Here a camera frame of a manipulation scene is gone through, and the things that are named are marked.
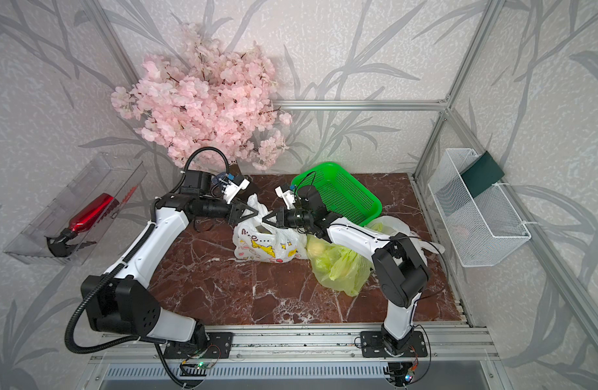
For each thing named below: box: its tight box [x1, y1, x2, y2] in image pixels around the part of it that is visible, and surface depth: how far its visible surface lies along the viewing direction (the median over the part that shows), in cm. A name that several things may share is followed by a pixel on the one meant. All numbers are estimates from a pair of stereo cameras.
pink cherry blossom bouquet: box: [111, 23, 293, 171], surface depth 75 cm
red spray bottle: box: [44, 192, 120, 258], surface depth 63 cm
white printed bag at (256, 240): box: [232, 193, 308, 264], surface depth 79 cm
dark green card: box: [460, 150, 505, 200], surface depth 74 cm
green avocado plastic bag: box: [306, 234, 374, 297], surface depth 84 cm
